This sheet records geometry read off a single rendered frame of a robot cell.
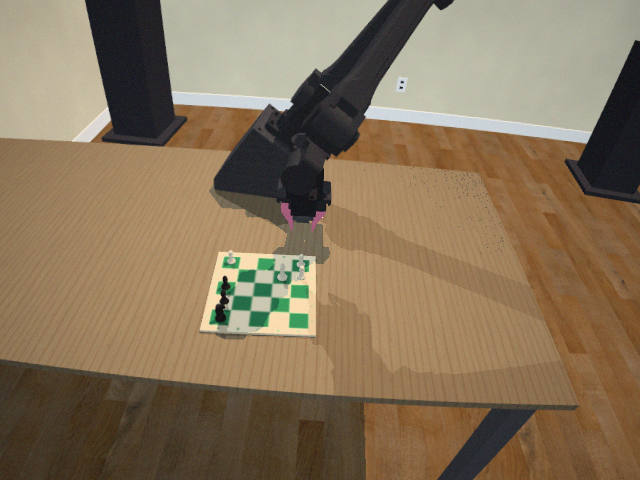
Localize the green and cream chessboard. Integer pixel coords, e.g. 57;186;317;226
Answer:
200;252;316;337

